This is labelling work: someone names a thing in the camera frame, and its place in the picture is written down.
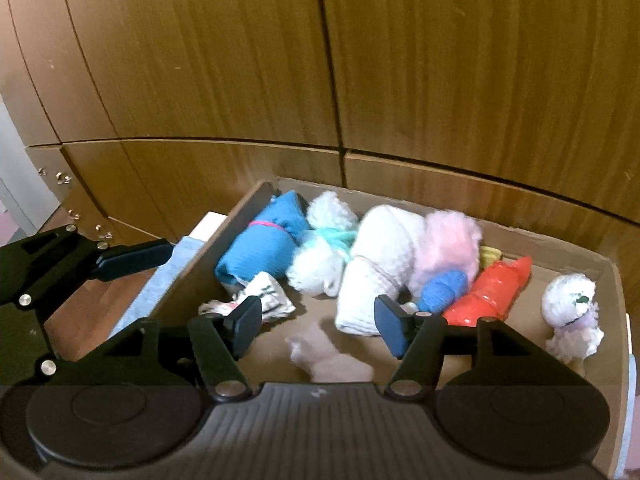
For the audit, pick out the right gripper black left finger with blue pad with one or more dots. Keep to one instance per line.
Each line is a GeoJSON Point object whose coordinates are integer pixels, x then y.
{"type": "Point", "coordinates": [193, 362]}

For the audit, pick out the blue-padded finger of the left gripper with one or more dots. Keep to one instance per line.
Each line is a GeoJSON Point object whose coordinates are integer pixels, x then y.
{"type": "Point", "coordinates": [119, 261]}

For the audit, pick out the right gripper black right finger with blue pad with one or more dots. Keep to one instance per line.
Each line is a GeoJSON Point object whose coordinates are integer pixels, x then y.
{"type": "Point", "coordinates": [392, 324]}

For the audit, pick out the white knit sock bundle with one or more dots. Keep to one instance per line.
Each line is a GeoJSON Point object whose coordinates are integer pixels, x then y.
{"type": "Point", "coordinates": [381, 262]}

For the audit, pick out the pale pink sock bundle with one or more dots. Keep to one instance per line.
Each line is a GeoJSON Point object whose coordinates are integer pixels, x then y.
{"type": "Point", "coordinates": [314, 352]}

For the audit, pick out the pink fluffy owl toy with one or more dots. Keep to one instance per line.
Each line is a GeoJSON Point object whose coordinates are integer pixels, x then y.
{"type": "Point", "coordinates": [447, 260]}

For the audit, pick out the blue sock bundle pink band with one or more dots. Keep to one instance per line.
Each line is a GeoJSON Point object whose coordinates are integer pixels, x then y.
{"type": "Point", "coordinates": [268, 242]}

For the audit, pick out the white bundle with teal tie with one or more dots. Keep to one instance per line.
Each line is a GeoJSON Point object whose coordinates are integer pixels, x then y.
{"type": "Point", "coordinates": [321, 258]}

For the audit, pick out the red plastic bundle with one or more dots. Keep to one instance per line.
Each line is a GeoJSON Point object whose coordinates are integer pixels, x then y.
{"type": "Point", "coordinates": [492, 294]}

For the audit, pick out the yellow small item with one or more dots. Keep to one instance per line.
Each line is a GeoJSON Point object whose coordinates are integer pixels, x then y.
{"type": "Point", "coordinates": [488, 256]}

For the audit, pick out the cardboard box tray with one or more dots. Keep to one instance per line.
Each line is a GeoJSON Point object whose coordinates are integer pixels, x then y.
{"type": "Point", "coordinates": [483, 403]}

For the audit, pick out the white fluffy toy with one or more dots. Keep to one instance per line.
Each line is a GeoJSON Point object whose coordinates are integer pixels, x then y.
{"type": "Point", "coordinates": [570, 308]}

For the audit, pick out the wooden wardrobe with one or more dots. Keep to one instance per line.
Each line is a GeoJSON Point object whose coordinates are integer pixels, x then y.
{"type": "Point", "coordinates": [524, 112]}

